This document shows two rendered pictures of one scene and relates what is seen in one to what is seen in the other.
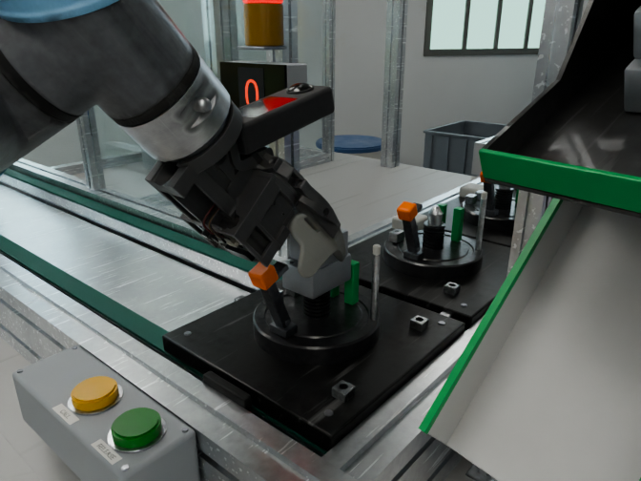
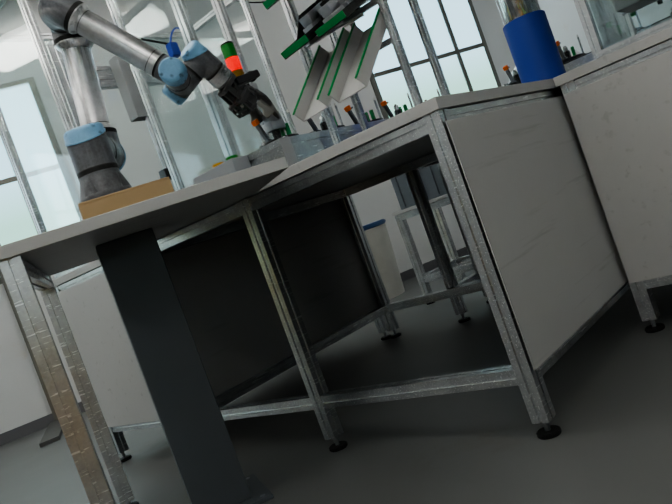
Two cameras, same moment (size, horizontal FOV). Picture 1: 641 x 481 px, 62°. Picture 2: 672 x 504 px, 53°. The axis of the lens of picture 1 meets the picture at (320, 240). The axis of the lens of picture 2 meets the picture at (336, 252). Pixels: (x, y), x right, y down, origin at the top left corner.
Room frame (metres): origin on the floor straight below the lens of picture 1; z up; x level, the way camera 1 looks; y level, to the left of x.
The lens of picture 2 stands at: (-1.77, -0.08, 0.65)
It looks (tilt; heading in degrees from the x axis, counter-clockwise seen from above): 2 degrees down; 1
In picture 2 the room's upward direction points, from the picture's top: 20 degrees counter-clockwise
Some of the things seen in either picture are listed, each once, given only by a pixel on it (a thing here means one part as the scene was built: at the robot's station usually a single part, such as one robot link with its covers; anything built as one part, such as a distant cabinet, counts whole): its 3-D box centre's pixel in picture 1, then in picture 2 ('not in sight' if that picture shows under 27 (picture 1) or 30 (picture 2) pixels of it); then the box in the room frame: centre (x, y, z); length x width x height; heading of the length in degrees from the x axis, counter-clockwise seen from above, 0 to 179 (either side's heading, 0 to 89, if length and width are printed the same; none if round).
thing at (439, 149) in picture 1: (502, 156); (450, 172); (2.48, -0.85, 0.73); 0.62 x 0.42 x 0.23; 50
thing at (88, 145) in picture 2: not in sight; (90, 147); (0.20, 0.51, 1.11); 0.13 x 0.12 x 0.14; 4
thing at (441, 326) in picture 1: (317, 335); not in sight; (0.51, 0.00, 0.96); 0.24 x 0.24 x 0.02; 50
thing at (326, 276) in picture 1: (323, 250); (274, 120); (0.52, 0.00, 1.06); 0.08 x 0.04 x 0.07; 140
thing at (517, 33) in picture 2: not in sight; (535, 54); (0.73, -0.97, 1.00); 0.16 x 0.16 x 0.27
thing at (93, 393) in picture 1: (95, 396); not in sight; (0.41, 0.21, 0.96); 0.04 x 0.04 x 0.02
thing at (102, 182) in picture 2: not in sight; (103, 185); (0.19, 0.51, 0.99); 0.15 x 0.15 x 0.10
